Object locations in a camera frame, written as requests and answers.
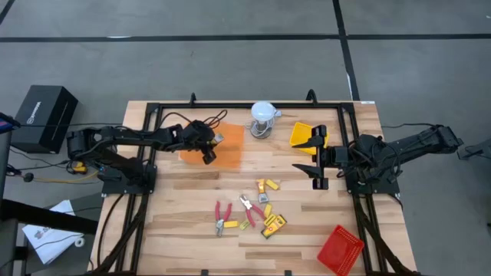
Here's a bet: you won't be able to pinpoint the orange yellow crayon box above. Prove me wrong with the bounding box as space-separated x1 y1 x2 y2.
256 178 269 204

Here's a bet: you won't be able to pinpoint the red handled pointed pliers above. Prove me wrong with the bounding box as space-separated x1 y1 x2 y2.
239 194 266 228

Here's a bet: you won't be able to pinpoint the black metal table frame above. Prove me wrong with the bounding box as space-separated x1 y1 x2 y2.
90 100 423 276

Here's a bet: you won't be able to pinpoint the white paper sheets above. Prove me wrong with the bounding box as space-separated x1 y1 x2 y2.
21 199 85 265

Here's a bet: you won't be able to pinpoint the white lamp cable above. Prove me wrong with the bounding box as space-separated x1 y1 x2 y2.
244 110 283 140

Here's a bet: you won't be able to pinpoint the white bulb wooden base lamp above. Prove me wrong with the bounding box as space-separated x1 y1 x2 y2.
249 100 283 140

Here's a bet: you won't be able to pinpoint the black cardboard box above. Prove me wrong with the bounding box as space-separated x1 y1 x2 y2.
10 84 79 154

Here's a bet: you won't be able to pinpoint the red plastic basket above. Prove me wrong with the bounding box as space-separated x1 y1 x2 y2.
316 224 365 276

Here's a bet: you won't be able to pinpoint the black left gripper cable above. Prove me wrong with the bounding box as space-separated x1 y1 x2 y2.
159 109 229 131

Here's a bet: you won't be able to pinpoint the dark device with screen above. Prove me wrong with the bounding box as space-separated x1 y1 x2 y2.
0 112 21 134

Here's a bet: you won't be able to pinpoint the orange translucent plastic tray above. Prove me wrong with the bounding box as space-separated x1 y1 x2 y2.
179 121 246 169

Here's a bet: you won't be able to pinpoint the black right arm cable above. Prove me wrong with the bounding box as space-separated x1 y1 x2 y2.
381 122 438 130

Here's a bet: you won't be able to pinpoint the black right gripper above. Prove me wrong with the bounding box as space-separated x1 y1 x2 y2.
290 124 348 192

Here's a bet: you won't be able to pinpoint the yellow plastic basket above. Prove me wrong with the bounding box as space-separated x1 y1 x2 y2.
288 121 330 156

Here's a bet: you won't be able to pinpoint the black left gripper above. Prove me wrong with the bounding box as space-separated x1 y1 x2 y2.
180 119 225 166

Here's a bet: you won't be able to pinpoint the red handled wire stripper pliers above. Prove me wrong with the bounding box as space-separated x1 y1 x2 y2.
213 200 233 237

